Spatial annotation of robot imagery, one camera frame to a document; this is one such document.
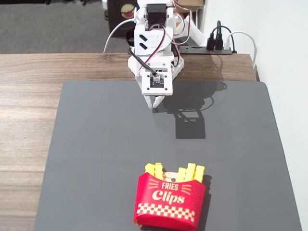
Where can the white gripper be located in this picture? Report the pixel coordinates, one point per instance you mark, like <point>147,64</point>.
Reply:
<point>154,101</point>

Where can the dark box with round logo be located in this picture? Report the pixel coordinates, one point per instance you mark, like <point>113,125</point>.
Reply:
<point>116,21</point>

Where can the yellow fry clip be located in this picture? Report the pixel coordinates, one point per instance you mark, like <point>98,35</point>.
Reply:
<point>200,173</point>
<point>191,171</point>
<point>158,170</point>
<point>150,169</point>
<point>182,174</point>

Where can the brown cardboard box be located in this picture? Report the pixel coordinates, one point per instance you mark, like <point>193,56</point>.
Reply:
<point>190,2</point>

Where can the black round clamp knob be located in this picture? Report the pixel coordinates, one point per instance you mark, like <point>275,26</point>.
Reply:
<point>129,38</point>

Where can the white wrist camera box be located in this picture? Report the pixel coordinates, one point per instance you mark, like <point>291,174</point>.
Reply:
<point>157,83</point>

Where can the grey mat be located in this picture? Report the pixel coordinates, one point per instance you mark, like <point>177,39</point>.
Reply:
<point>108,144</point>

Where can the red fries clips box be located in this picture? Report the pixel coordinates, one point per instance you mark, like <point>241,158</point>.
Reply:
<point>168,204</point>

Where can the black usb hub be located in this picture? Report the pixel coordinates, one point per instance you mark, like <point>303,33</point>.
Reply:
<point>197,50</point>

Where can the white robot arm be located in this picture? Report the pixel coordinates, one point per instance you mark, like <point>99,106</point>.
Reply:
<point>168,26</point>

